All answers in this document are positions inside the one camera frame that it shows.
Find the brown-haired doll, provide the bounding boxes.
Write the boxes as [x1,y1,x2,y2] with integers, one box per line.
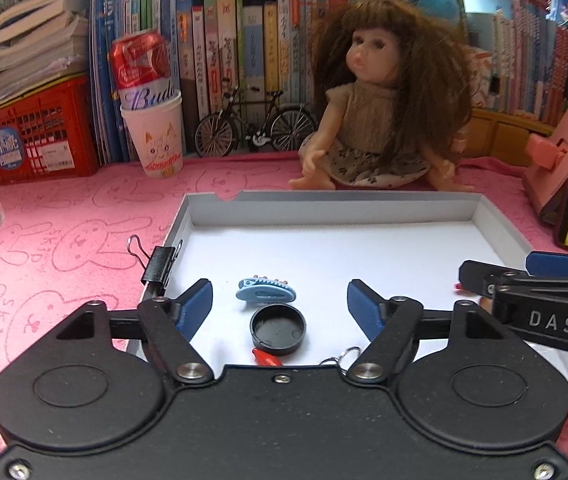
[289,0,472,193]

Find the blue round plush toy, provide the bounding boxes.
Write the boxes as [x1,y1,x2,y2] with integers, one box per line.
[416,0,465,18]

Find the row of pale-spined books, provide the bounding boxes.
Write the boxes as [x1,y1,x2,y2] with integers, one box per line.
[464,0,568,126]

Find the black binder clip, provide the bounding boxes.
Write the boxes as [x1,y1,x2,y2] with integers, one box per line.
[128,235,183,286]

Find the small wooden drawer box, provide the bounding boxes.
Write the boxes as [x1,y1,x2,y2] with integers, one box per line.
[461,107,557,166]

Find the blue hair clip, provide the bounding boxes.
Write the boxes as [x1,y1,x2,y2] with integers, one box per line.
[235,274,297,305]

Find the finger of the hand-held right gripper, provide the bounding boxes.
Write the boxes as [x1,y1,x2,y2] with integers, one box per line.
[458,260,530,302]
[525,251,568,278]

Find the row of upright books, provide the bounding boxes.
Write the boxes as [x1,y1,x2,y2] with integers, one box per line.
[176,0,465,153]

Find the small figurine keychain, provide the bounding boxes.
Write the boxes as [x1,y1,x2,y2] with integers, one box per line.
[320,346,362,373]

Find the red drink can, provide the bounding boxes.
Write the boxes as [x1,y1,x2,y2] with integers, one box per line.
[108,30,175,111]

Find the stack of lying books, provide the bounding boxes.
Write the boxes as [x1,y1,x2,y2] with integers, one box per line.
[0,0,92,111]

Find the white paper cup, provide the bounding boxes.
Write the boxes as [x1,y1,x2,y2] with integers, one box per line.
[120,90,185,178]

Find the red bottle-shaped plastic clip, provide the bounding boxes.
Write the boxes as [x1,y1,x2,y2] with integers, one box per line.
[252,347,285,367]

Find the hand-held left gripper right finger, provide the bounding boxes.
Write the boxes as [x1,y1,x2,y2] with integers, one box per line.
[346,280,504,386]

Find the pink rabbit print tablecloth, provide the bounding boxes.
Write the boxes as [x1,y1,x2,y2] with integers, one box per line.
[0,152,568,461]

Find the miniature black bicycle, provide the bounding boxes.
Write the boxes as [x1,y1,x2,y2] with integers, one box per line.
[194,85,319,157]

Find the black round lid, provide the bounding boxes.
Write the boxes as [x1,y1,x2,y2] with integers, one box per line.
[250,304,307,356]

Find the grey cardboard box tray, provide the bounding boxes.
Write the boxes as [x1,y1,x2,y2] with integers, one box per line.
[126,191,568,401]

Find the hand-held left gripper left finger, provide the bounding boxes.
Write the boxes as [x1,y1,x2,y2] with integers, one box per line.
[56,279,215,386]

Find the red plastic crate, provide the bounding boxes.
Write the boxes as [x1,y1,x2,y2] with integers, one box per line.
[0,72,100,186]

